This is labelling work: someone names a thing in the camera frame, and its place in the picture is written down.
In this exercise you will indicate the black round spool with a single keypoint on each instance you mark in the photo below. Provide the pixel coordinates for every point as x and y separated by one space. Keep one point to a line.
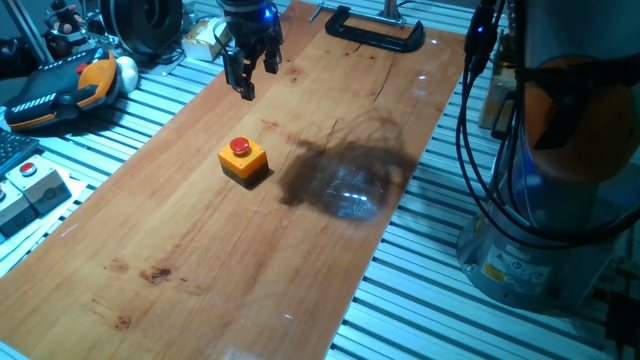
142 22

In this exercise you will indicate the white round plush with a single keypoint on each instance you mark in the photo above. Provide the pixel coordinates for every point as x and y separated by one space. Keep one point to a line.
128 74

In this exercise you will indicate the black C-clamp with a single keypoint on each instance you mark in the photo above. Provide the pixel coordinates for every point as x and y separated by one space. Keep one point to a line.
374 36

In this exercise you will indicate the cream cardboard box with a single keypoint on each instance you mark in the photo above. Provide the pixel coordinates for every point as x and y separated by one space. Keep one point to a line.
202 40

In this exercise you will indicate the grey aluminium strut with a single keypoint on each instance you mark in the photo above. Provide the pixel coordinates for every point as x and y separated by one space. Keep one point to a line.
27 25

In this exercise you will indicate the grey and orange KUKA arm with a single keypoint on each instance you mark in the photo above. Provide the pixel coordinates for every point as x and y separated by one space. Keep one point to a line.
575 130

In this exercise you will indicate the black computer keyboard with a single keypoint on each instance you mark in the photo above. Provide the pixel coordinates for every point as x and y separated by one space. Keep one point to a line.
14 150

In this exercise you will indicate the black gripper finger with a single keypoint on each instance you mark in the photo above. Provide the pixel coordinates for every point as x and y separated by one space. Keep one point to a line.
241 75
272 56

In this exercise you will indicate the brown wooden block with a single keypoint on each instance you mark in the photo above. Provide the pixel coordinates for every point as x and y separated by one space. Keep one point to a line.
495 97

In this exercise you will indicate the grey metal post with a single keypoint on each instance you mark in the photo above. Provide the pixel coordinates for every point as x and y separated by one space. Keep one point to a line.
391 9

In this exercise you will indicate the black and orange teach pendant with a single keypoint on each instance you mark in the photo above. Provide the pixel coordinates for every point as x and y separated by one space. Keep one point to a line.
60 92

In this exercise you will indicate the yellow box with red button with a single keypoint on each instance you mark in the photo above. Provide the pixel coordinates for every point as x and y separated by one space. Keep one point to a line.
243 161

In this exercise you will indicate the brown wooden board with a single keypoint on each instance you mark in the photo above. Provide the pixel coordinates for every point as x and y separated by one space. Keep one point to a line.
200 250

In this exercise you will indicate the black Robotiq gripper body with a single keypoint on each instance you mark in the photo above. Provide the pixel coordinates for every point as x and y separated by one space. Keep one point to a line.
248 22

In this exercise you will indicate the grey box with red button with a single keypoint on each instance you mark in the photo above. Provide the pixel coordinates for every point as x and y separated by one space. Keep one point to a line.
40 184
12 212

